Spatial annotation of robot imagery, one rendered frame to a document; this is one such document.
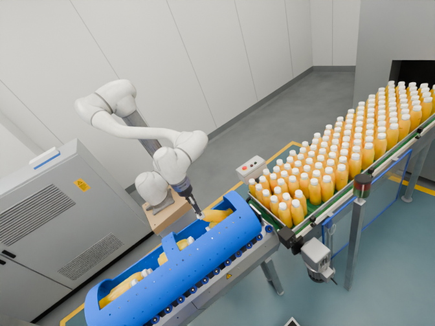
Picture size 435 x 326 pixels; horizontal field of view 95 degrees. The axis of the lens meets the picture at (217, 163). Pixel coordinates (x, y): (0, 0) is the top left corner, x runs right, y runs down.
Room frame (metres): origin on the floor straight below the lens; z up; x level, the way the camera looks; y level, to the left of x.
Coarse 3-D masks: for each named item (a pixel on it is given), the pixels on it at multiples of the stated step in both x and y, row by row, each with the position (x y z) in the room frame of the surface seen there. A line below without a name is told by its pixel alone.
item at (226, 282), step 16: (272, 240) 0.64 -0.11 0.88; (256, 256) 0.60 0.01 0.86; (240, 272) 0.56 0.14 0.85; (208, 288) 0.53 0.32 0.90; (224, 288) 0.53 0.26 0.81; (176, 304) 0.51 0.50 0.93; (192, 304) 0.49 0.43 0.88; (208, 304) 0.53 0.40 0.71; (176, 320) 0.46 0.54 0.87; (192, 320) 0.52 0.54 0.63
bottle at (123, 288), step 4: (124, 284) 0.58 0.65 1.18; (128, 284) 0.57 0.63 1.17; (116, 288) 0.57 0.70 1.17; (120, 288) 0.56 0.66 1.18; (124, 288) 0.55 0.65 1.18; (128, 288) 0.55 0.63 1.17; (112, 292) 0.56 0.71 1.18; (116, 292) 0.55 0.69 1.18; (120, 292) 0.54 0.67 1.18; (108, 296) 0.55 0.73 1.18; (112, 296) 0.54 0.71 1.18; (116, 296) 0.54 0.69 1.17; (100, 300) 0.55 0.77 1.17; (104, 300) 0.54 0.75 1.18; (108, 300) 0.53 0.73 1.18; (112, 300) 0.53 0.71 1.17; (100, 304) 0.53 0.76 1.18; (104, 304) 0.52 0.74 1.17; (100, 308) 0.51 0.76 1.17
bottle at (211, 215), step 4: (204, 212) 0.75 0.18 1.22; (208, 212) 0.74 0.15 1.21; (212, 212) 0.75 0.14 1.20; (216, 212) 0.75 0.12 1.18; (220, 212) 0.76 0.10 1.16; (224, 212) 0.77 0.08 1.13; (228, 212) 0.77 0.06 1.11; (208, 216) 0.73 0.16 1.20; (212, 216) 0.73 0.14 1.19; (216, 216) 0.73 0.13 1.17; (220, 216) 0.74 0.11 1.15; (224, 216) 0.74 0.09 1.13; (228, 216) 0.75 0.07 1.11; (204, 220) 0.73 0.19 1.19; (208, 220) 0.72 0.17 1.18; (212, 220) 0.72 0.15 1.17; (216, 220) 0.73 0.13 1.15; (220, 220) 0.73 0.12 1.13
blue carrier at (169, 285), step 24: (240, 216) 0.64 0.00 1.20; (168, 240) 0.67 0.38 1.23; (216, 240) 0.59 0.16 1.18; (240, 240) 0.58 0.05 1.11; (144, 264) 0.71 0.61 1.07; (168, 264) 0.55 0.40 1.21; (192, 264) 0.53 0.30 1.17; (216, 264) 0.54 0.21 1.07; (96, 288) 0.58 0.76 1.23; (144, 288) 0.50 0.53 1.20; (168, 288) 0.48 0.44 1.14; (96, 312) 0.48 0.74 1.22; (120, 312) 0.45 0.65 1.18; (144, 312) 0.44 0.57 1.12
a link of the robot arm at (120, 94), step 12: (108, 84) 1.21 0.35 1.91; (120, 84) 1.21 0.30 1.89; (132, 84) 1.26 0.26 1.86; (108, 96) 1.14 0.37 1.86; (120, 96) 1.17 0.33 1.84; (132, 96) 1.21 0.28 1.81; (120, 108) 1.16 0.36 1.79; (132, 108) 1.19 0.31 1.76; (132, 120) 1.19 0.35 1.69; (144, 144) 1.21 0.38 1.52; (156, 144) 1.23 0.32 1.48; (156, 168) 1.22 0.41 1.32
